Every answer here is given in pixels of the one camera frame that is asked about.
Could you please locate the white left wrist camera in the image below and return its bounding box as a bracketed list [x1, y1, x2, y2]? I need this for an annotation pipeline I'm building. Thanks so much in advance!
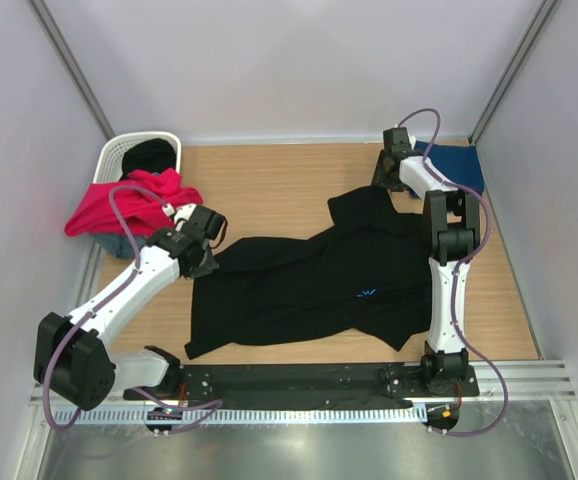
[162, 203, 200, 228]

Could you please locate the grey-blue garment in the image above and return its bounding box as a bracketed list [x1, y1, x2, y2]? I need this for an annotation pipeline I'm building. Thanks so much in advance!
[92, 234, 135, 260]

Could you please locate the left aluminium corner post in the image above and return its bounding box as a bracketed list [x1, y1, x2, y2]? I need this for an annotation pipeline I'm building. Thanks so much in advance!
[27, 0, 116, 140]

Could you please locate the folded blue t-shirt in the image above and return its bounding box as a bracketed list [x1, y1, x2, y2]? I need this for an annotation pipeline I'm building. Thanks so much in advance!
[428, 145, 485, 195]

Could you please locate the aluminium frame rail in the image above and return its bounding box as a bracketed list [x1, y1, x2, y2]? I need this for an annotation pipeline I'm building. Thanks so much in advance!
[472, 360, 576, 401]

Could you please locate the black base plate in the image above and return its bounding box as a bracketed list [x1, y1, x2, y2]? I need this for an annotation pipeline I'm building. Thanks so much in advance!
[146, 362, 480, 410]

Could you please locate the pink t-shirt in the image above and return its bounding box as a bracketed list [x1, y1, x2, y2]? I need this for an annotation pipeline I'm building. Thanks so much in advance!
[64, 168, 203, 237]

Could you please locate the black garment in basket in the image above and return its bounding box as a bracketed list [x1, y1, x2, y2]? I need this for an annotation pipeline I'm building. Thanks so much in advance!
[121, 138, 177, 180]

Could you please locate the white laundry basket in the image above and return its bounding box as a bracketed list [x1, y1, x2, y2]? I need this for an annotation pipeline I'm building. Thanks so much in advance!
[93, 131, 182, 184]

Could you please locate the white slotted cable duct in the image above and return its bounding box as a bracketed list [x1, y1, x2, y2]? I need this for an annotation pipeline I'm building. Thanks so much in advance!
[77, 404, 427, 425]

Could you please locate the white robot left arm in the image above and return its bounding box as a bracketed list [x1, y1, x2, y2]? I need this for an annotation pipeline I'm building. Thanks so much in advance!
[33, 204, 228, 411]

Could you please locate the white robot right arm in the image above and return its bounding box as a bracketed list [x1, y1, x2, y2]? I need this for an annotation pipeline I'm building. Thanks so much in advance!
[372, 126, 481, 397]

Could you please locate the right aluminium corner post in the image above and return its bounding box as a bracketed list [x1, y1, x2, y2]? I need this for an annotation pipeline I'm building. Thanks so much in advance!
[468, 0, 561, 145]

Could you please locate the aluminium corner post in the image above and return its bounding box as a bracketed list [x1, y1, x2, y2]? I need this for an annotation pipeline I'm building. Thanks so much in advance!
[468, 0, 561, 145]
[27, 0, 116, 140]

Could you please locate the black t-shirt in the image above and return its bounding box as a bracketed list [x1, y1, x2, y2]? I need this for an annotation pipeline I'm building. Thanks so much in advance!
[185, 186, 431, 359]

